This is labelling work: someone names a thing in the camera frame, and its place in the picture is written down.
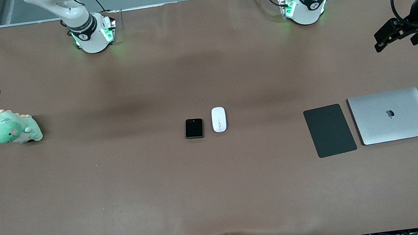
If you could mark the green dinosaur plush toy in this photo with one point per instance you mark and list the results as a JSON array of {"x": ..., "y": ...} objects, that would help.
[{"x": 11, "y": 130}]

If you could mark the black flip phone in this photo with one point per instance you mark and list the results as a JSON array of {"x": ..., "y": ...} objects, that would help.
[{"x": 194, "y": 128}]

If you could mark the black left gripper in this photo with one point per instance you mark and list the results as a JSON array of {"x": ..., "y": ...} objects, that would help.
[{"x": 416, "y": 12}]

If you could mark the silver closed laptop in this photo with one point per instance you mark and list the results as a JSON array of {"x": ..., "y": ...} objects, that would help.
[{"x": 392, "y": 115}]

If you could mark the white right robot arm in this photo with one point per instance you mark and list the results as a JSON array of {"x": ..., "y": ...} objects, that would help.
[{"x": 81, "y": 19}]

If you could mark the white computer mouse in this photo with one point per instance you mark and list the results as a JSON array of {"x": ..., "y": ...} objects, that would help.
[{"x": 219, "y": 119}]

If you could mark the brown table cover cloth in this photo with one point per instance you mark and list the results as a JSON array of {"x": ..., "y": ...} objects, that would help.
[{"x": 160, "y": 179}]

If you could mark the dark grey mouse pad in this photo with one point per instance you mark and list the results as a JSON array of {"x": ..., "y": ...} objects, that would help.
[{"x": 330, "y": 130}]

